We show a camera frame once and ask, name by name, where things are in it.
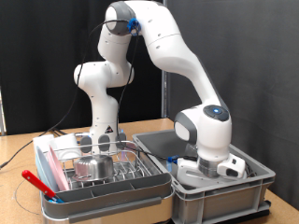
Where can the metal frame post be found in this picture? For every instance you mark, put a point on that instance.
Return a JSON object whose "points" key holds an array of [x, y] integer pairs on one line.
{"points": [[2, 112]]}

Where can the white box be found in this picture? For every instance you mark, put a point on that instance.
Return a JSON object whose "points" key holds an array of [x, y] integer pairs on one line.
{"points": [[40, 143]]}

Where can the white mug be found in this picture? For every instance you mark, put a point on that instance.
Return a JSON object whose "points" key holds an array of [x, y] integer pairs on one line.
{"points": [[67, 144]]}

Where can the dish drying rack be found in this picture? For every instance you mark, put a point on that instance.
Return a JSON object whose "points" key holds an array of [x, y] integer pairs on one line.
{"points": [[124, 217]]}

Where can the grey cutlery holder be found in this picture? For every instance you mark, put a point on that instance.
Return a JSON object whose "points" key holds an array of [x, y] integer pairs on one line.
{"points": [[109, 189]]}

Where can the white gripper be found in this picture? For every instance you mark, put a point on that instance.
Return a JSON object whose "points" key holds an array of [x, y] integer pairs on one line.
{"points": [[230, 166]]}

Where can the black platform under crate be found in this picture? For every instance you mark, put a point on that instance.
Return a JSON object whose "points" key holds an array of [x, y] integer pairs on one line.
{"points": [[249, 216]]}

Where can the blue utensil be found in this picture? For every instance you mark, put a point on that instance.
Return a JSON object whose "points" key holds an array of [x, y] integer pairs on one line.
{"points": [[54, 200]]}

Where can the pink plate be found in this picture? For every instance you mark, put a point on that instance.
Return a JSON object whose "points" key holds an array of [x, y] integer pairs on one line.
{"points": [[59, 174]]}

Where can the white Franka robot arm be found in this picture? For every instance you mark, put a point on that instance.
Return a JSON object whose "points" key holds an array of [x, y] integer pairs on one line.
{"points": [[102, 77]]}

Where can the metal cup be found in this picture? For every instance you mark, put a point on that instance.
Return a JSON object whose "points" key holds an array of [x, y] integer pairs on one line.
{"points": [[93, 168]]}

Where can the light blue plate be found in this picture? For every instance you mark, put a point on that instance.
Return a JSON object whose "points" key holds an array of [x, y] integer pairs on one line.
{"points": [[43, 169]]}

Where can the grey plastic crate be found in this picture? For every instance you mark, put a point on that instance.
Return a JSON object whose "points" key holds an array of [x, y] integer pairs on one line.
{"points": [[218, 199]]}

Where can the vertical metal pole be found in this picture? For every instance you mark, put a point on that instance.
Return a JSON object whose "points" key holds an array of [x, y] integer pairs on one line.
{"points": [[164, 93]]}

